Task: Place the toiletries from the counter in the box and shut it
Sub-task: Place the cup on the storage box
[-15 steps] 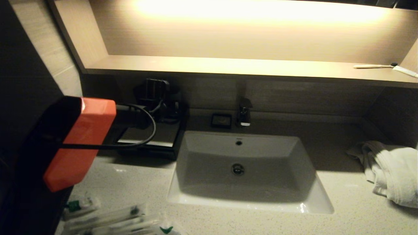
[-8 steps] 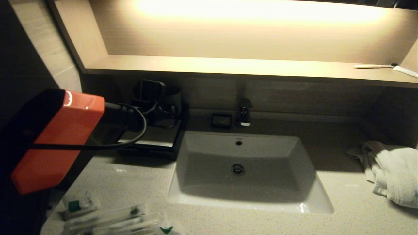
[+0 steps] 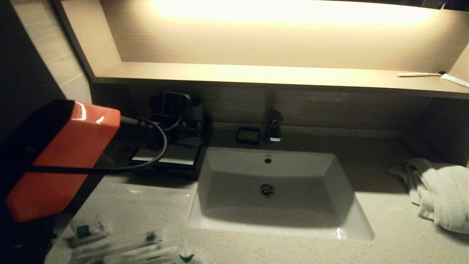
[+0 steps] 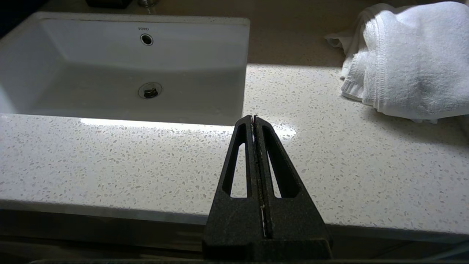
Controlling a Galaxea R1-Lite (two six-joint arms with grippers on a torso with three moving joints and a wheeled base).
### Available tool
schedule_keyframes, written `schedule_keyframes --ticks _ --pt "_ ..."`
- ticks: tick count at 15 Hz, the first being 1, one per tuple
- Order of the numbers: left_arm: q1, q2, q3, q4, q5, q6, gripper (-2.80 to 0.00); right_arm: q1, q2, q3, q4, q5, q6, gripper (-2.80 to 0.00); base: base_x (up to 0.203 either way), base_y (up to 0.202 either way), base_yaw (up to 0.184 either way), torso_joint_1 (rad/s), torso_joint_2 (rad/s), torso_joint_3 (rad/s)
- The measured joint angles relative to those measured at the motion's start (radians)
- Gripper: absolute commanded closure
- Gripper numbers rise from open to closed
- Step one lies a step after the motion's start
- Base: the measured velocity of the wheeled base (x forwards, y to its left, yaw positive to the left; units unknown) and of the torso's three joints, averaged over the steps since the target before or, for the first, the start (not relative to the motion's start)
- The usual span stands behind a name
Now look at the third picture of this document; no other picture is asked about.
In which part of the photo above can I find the lit wooden wall shelf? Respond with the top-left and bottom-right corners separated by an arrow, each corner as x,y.
51,0 -> 469,100

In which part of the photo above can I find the clear packet green leaf logo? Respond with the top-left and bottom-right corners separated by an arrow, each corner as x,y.
176,242 -> 204,264

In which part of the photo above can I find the black box drawer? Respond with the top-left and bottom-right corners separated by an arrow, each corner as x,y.
148,165 -> 200,181

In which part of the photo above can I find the white folded towel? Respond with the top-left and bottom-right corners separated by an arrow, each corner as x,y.
387,158 -> 469,234

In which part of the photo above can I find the long clear wrapped toothbrush packet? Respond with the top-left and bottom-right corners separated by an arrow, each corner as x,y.
73,227 -> 167,257
77,242 -> 184,264

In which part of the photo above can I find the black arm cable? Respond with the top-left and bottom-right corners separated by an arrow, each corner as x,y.
29,117 -> 168,175

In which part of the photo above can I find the white toothpaste tube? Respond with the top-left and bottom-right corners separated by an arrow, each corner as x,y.
440,73 -> 469,88

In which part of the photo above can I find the chrome faucet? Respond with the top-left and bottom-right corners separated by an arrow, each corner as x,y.
266,110 -> 284,143

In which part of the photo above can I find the white ceramic sink basin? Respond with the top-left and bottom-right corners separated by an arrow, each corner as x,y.
188,147 -> 375,241

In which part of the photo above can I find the small black soap dish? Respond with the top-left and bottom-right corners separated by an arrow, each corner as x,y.
236,127 -> 261,145

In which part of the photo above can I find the grey plastic cup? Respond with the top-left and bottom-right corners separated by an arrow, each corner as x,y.
187,96 -> 204,129

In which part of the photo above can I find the clear sachet green label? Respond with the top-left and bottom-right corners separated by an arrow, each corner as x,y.
68,214 -> 112,247

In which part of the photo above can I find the white toothbrush dark head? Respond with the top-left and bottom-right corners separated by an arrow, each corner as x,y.
396,70 -> 447,78

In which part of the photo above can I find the black amenity box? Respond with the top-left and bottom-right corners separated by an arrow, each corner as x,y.
128,117 -> 214,181

